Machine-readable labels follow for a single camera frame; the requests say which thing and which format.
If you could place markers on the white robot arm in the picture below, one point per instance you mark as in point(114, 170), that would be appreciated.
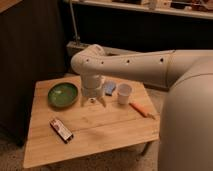
point(186, 126)

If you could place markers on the orange carrot toy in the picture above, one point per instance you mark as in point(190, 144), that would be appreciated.
point(142, 110)

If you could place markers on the small white die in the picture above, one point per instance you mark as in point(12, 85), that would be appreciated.
point(91, 100)

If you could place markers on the green ceramic bowl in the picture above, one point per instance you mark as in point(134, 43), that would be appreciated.
point(62, 95)

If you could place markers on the upper wooden shelf board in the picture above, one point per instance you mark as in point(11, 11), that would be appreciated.
point(152, 6)

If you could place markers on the white ceramic cup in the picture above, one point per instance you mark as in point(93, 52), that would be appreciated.
point(123, 91)

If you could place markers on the wooden table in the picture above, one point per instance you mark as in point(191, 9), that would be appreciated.
point(97, 128)

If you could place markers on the metal shelf pole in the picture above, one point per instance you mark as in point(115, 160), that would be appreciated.
point(76, 35)

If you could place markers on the blue sponge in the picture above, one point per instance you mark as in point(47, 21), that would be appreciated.
point(109, 87)

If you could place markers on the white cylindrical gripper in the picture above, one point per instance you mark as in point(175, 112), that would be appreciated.
point(92, 87)

